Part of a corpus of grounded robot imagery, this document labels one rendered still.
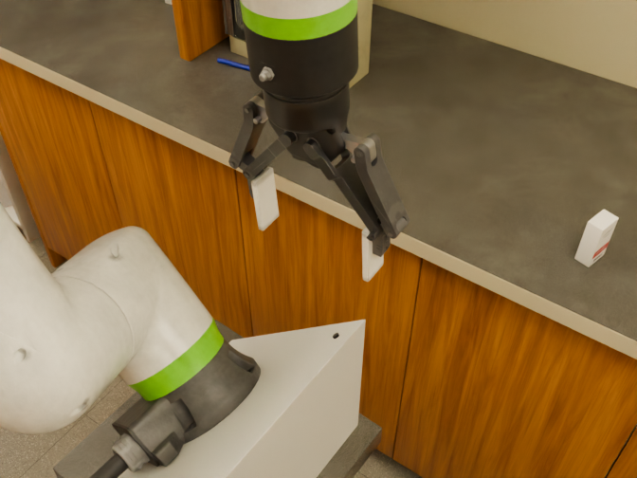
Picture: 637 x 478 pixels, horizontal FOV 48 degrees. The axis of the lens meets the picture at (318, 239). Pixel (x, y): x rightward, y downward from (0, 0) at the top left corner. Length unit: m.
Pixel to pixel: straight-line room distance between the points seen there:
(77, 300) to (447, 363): 0.94
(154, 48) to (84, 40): 0.18
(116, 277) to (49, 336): 0.12
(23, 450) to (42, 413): 1.51
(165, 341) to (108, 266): 0.11
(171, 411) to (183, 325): 0.10
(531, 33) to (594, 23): 0.15
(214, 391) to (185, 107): 0.86
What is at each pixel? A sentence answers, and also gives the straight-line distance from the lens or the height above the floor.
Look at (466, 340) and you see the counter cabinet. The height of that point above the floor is 0.71.
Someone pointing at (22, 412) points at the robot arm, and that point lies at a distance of 0.74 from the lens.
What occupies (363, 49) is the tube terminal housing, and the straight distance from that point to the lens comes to 1.64.
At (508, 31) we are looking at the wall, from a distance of 1.87.
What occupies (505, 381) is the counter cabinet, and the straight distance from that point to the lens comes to 1.48.
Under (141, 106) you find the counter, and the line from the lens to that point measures 1.63.
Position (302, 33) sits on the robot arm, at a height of 1.57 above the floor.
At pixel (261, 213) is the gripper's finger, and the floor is 1.32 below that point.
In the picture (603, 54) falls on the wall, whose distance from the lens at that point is 1.81.
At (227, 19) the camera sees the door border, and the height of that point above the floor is 1.03.
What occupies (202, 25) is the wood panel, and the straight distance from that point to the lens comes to 1.76.
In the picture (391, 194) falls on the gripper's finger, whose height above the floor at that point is 1.41.
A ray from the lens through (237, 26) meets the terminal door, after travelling 1.71.
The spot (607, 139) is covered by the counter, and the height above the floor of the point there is 0.94.
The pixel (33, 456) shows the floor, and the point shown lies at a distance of 2.23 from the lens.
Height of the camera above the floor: 1.84
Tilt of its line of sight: 45 degrees down
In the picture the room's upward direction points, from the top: straight up
